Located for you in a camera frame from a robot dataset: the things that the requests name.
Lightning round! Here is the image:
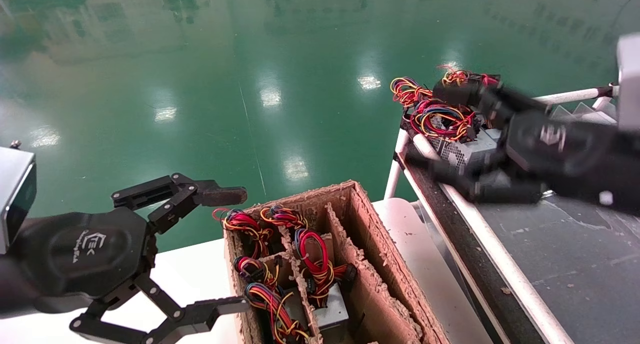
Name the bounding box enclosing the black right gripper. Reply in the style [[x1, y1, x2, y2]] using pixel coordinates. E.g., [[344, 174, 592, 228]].
[[405, 74, 640, 215]]

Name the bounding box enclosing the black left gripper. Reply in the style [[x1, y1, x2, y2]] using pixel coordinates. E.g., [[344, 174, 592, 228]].
[[11, 173, 251, 344]]

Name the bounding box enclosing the grey power supply with grille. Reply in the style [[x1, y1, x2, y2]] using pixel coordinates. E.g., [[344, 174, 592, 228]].
[[390, 76, 507, 178]]

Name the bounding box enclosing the white cart leg pipe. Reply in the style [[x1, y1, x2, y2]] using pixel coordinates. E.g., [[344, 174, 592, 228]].
[[383, 129, 411, 200]]

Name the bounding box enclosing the clear acrylic divider tray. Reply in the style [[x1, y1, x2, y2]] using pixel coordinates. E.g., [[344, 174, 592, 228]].
[[550, 98, 619, 127]]

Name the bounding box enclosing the black textured cart edge strip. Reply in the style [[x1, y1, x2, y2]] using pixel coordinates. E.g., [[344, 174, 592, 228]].
[[395, 120, 547, 344]]

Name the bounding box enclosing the brown cardboard divider box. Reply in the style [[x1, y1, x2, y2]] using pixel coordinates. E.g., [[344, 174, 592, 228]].
[[222, 180, 451, 344]]

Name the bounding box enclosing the power supply with wire bundle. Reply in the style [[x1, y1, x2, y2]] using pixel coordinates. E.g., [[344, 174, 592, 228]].
[[244, 283, 312, 344], [212, 208, 274, 257], [233, 256, 281, 289], [259, 205, 309, 230]]

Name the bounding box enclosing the power supply with red loop wires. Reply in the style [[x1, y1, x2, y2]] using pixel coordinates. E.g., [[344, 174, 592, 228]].
[[291, 227, 359, 332]]

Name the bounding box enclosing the long white cart pipe rail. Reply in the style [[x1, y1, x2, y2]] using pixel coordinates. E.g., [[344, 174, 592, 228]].
[[412, 133, 576, 344]]

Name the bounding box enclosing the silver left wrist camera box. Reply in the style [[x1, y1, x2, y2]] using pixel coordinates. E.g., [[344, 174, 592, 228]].
[[0, 140, 38, 254]]

